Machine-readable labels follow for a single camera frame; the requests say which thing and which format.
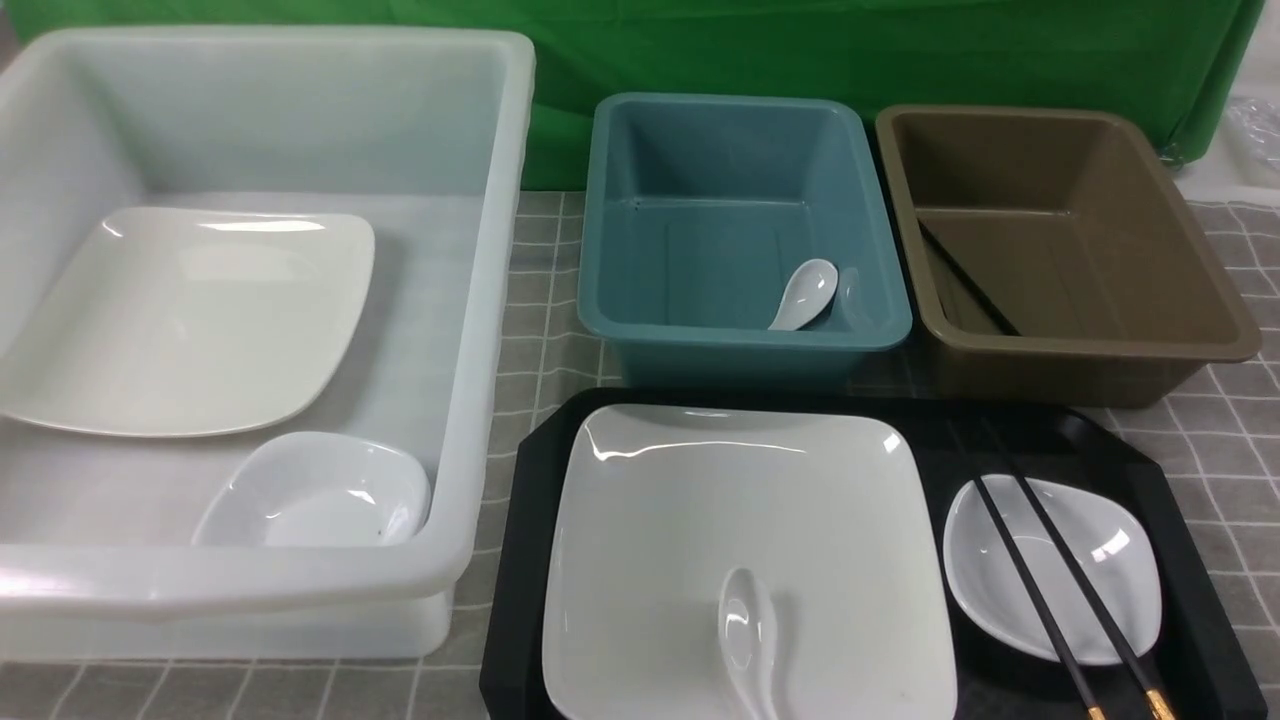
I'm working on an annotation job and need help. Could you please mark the white square rice plate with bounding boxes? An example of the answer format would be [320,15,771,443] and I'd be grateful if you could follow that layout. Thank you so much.
[541,404,959,719]

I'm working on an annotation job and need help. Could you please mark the white spoon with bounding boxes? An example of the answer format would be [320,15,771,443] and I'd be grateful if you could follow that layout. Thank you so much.
[716,568,780,719]
[768,258,838,332]

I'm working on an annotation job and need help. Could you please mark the white bowl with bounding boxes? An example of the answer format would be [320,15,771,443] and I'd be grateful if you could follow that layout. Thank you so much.
[191,430,431,548]
[942,474,1164,666]

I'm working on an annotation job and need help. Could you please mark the black chopstick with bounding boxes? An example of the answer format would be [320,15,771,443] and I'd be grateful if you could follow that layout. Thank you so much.
[946,421,1106,719]
[980,419,1176,719]

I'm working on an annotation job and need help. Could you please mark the white square plate in bin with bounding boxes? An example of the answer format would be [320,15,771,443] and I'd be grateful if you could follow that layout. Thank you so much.
[3,208,375,438]

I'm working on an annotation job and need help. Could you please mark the teal plastic bin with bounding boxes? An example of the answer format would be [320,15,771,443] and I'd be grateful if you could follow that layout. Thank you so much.
[577,94,914,392]

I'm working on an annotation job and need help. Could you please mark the white spoon in teal bin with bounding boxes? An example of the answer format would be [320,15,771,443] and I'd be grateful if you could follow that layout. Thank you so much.
[768,258,838,332]

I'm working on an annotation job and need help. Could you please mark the large white plastic bin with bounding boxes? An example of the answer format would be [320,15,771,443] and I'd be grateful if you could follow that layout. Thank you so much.
[3,26,535,662]

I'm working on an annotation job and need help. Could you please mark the black chopsticks in brown bin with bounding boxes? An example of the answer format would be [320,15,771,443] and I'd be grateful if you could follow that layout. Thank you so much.
[916,222,1021,337]

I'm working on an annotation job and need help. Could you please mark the white bowl in bin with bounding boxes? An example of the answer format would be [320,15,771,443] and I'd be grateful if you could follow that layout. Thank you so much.
[191,430,431,548]

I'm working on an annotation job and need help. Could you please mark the brown plastic bin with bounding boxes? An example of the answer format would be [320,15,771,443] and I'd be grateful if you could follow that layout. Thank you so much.
[876,105,1262,407]

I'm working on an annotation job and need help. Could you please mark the grey checked tablecloth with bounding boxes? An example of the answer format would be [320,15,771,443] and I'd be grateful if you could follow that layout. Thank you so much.
[3,192,1277,719]

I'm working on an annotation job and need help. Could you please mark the green backdrop cloth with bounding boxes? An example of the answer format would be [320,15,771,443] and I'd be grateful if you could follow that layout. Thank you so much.
[5,1,1265,190]

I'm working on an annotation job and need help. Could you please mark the black plastic serving tray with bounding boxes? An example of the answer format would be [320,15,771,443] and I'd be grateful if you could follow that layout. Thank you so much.
[477,388,1268,720]

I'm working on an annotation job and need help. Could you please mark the clear plastic bag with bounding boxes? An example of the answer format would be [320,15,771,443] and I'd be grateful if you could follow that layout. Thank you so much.
[1225,95,1279,173]

